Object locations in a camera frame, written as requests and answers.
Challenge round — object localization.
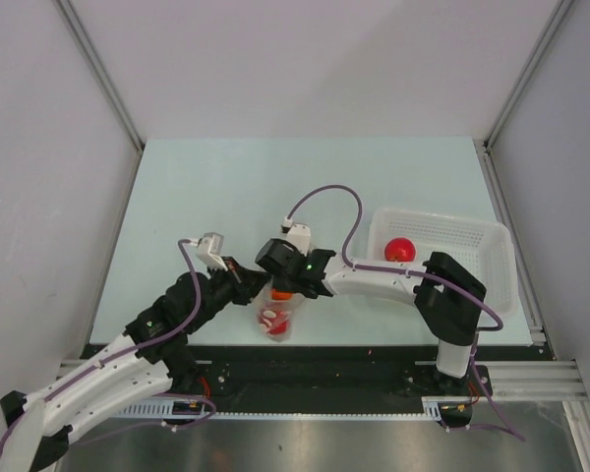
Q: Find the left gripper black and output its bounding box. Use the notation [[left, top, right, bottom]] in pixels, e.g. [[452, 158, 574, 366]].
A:
[[187, 256, 271, 331]]

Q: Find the clear polka dot zip bag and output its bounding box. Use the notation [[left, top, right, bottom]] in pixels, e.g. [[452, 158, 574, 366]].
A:
[[253, 284, 306, 342]]

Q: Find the red fake fruit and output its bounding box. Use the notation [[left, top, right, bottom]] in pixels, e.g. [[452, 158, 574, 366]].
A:
[[257, 309, 291, 337], [383, 237, 417, 263]]

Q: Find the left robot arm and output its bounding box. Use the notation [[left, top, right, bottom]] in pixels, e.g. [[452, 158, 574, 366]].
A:
[[0, 257, 269, 471]]

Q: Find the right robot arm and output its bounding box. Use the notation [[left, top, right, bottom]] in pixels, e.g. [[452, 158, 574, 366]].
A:
[[256, 238, 487, 394]]

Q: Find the orange fake fruit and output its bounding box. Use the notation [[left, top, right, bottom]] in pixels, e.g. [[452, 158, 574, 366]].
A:
[[270, 289, 293, 301]]

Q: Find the white perforated plastic basket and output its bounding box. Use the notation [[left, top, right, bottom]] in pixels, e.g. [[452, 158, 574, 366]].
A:
[[367, 207, 519, 319]]

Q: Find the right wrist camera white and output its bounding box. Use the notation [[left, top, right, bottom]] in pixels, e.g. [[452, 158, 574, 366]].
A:
[[280, 217, 312, 255]]

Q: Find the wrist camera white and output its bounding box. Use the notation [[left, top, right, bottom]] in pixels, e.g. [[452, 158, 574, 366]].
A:
[[189, 232, 227, 270], [280, 217, 312, 255]]

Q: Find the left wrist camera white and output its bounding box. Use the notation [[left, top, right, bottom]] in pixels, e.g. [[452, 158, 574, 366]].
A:
[[189, 232, 227, 270]]

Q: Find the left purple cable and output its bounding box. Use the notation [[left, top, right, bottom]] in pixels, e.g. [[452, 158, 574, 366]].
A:
[[0, 238, 207, 456]]

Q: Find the purple cable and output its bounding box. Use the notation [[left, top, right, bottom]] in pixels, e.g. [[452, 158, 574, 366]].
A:
[[284, 184, 525, 443], [0, 238, 207, 456]]

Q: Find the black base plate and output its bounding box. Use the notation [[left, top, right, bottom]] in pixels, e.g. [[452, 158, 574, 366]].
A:
[[81, 343, 557, 415]]

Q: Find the white slotted cable duct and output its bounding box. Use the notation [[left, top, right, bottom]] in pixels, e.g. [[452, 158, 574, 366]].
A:
[[112, 396, 471, 423]]

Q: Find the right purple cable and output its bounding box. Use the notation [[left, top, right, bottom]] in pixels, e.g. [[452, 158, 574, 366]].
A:
[[284, 184, 525, 443]]

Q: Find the right aluminium frame post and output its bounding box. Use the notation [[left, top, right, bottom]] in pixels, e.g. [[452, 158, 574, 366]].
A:
[[486, 0, 576, 148]]

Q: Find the aluminium frame post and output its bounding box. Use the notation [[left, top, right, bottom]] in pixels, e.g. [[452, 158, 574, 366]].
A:
[[486, 0, 576, 148], [52, 0, 145, 151]]

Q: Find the right aluminium side rail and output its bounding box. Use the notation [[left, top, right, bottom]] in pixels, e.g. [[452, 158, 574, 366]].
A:
[[474, 140, 549, 346]]

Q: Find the left aluminium frame post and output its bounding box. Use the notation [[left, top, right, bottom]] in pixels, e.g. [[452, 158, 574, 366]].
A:
[[52, 0, 145, 151]]

